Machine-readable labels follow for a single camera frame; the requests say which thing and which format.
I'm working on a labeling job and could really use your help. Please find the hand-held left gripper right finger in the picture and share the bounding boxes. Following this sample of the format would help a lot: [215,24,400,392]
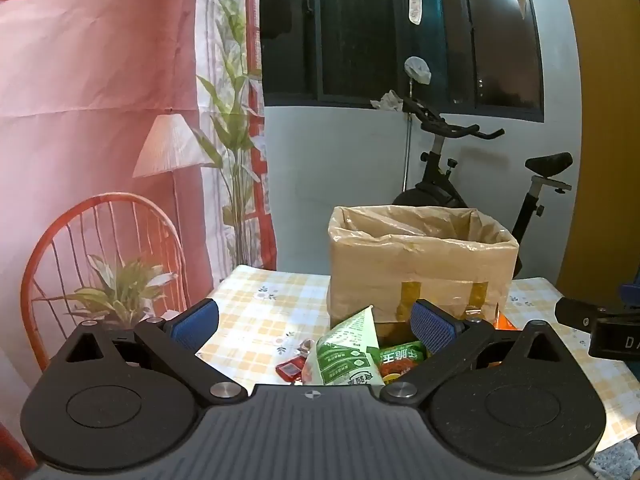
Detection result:
[380,299,571,405]

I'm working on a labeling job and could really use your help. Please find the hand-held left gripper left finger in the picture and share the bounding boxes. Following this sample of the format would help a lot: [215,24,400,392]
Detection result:
[60,299,249,407]

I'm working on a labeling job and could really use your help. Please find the green and red snack packet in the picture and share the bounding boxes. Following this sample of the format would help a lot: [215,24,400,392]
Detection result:
[378,341,428,381]

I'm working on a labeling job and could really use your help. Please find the brown cardboard box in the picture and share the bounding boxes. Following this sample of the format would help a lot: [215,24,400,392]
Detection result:
[327,204,520,337]

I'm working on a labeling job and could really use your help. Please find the white and green snack packet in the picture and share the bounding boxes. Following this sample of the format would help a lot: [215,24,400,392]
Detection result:
[301,305,386,387]

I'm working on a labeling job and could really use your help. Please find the clear plastic bag liner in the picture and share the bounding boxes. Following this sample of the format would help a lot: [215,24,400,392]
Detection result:
[330,205,518,253]

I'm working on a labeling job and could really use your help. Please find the yellow checkered tablecloth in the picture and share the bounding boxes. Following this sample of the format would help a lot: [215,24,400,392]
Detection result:
[197,264,640,456]

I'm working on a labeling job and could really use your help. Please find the black exercise bike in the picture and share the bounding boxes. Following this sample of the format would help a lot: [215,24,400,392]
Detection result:
[392,95,574,281]

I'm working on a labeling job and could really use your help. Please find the wooden panel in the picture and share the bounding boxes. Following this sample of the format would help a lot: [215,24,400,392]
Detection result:
[557,0,640,306]

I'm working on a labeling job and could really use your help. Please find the metal pole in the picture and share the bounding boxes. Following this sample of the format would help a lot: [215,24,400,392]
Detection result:
[402,80,417,196]

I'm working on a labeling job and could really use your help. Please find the crumpled white cloth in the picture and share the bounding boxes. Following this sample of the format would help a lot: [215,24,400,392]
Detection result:
[370,89,404,112]

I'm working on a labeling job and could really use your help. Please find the white cap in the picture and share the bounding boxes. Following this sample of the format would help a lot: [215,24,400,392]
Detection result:
[404,56,432,85]

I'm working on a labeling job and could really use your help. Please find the dark framed window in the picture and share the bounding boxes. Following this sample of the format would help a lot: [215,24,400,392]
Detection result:
[260,0,546,123]

